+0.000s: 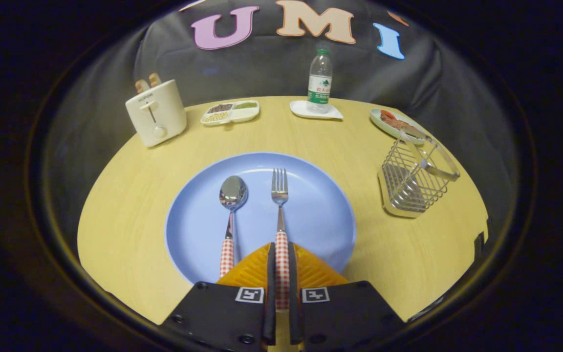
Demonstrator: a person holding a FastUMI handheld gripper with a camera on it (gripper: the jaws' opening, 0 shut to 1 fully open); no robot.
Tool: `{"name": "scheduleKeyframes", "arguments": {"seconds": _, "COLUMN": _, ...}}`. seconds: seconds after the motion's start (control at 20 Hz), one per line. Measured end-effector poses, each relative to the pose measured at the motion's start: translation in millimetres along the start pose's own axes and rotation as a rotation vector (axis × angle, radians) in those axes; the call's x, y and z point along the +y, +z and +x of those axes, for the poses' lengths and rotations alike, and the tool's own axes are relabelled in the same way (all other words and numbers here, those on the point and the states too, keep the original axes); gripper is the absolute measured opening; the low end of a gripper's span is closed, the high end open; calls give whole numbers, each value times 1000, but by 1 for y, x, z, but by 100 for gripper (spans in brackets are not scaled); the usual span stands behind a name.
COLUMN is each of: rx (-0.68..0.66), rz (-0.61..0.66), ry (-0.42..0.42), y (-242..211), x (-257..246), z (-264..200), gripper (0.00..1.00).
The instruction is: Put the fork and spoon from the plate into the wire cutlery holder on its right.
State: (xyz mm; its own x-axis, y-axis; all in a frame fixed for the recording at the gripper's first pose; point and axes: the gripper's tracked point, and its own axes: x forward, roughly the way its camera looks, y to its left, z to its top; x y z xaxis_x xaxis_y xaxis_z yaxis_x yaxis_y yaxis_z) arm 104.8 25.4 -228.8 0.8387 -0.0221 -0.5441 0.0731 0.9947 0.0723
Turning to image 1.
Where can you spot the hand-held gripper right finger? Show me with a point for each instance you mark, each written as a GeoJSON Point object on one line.
{"type": "Point", "coordinates": [293, 283]}

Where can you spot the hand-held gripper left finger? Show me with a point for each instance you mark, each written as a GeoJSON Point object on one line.
{"type": "Point", "coordinates": [270, 283]}

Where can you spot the blue plate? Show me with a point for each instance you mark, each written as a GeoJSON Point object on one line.
{"type": "Point", "coordinates": [315, 210]}

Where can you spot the white divided snack dish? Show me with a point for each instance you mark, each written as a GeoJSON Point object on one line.
{"type": "Point", "coordinates": [245, 113]}

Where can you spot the white coaster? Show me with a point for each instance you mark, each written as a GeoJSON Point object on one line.
{"type": "Point", "coordinates": [300, 109]}

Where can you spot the pale green plate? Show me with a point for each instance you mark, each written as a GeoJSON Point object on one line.
{"type": "Point", "coordinates": [384, 126]}

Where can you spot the red meat slices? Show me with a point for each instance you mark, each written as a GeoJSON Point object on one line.
{"type": "Point", "coordinates": [396, 122]}

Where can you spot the white toaster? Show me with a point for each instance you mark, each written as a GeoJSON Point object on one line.
{"type": "Point", "coordinates": [159, 115]}

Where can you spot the clear water bottle green cap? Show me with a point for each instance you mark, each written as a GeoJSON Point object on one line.
{"type": "Point", "coordinates": [319, 83]}

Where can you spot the black backdrop cloth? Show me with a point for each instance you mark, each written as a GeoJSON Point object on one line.
{"type": "Point", "coordinates": [252, 68]}

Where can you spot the toast slice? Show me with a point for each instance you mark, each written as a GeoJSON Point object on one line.
{"type": "Point", "coordinates": [155, 79]}
{"type": "Point", "coordinates": [141, 86]}

